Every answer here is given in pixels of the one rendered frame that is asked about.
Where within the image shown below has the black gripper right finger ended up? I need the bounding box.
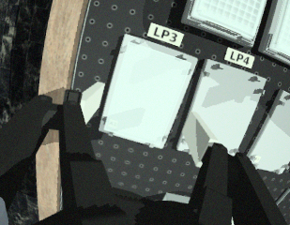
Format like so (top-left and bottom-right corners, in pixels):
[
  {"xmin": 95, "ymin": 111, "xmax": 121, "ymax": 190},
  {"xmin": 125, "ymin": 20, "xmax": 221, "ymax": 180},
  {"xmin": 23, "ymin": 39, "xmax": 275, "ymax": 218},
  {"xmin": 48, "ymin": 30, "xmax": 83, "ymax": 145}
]
[{"xmin": 182, "ymin": 111, "xmax": 287, "ymax": 225}]

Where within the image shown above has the white button panel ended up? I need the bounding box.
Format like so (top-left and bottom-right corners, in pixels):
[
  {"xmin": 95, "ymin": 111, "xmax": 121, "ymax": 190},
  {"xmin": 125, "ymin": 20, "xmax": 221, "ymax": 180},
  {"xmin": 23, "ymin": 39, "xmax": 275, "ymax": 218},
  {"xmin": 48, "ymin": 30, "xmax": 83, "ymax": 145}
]
[{"xmin": 163, "ymin": 188, "xmax": 290, "ymax": 225}]

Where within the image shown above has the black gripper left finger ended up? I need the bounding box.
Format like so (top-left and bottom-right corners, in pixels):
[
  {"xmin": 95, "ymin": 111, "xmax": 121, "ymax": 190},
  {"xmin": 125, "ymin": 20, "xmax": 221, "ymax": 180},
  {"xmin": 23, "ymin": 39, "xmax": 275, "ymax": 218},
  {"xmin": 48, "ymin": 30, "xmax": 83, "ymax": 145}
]
[{"xmin": 0, "ymin": 82, "xmax": 131, "ymax": 225}]

